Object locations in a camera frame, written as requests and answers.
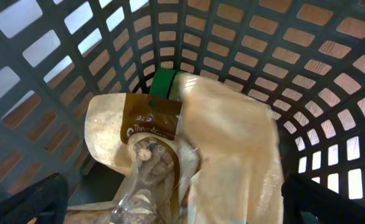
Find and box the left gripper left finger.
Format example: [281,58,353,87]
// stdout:
[0,172,69,223]

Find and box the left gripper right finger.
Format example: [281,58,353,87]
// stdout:
[282,174,365,224]

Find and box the beige snack bag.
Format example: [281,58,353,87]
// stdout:
[177,72,283,223]

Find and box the brown cookie bag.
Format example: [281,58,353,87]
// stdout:
[65,93,200,223]

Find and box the grey plastic shopping basket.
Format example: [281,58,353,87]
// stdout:
[0,0,365,206]

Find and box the green lid jar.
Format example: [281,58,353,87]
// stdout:
[149,68,182,101]

